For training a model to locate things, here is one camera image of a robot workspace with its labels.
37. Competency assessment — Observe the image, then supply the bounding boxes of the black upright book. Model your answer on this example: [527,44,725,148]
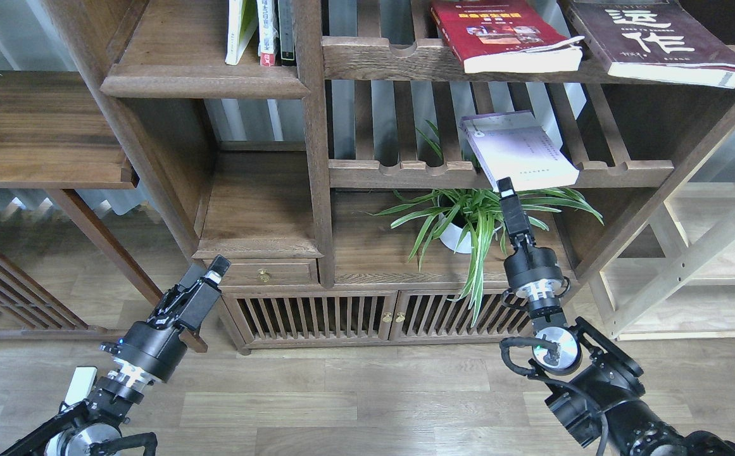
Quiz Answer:
[277,0,297,67]

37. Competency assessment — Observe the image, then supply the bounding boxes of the dark wooden bookshelf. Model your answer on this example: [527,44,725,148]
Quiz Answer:
[41,1,735,350]

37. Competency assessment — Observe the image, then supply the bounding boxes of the white green upright book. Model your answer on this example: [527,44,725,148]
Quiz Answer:
[225,0,258,65]

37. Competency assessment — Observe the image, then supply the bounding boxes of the red white upright book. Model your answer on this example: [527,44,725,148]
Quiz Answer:
[256,0,279,67]

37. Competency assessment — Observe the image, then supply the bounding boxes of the white stand leg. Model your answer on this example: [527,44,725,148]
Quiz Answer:
[60,365,97,412]

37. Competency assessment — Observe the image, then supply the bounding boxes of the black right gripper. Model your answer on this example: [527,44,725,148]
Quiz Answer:
[497,178,563,300]

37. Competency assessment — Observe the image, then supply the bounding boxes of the light wooden shelf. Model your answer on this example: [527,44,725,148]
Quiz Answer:
[587,85,735,341]

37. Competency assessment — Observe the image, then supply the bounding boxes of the white lavender paperback book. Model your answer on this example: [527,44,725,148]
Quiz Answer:
[460,110,579,193]

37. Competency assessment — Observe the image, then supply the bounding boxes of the white plant pot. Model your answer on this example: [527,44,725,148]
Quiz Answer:
[439,223,472,255]

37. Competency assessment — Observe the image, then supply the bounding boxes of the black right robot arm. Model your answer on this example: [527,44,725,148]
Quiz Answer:
[496,178,735,455]

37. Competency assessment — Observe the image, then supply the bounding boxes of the dark brown book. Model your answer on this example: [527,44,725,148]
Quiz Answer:
[564,1,735,89]

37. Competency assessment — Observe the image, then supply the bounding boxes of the red paperback book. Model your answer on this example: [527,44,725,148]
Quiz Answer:
[430,1,583,74]

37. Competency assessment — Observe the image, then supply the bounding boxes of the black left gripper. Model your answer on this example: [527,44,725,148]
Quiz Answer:
[100,255,230,382]

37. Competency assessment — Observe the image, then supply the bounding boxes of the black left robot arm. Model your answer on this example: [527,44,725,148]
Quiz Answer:
[5,256,230,455]

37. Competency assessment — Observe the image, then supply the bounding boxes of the green spider plant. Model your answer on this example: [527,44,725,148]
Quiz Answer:
[371,120,604,328]

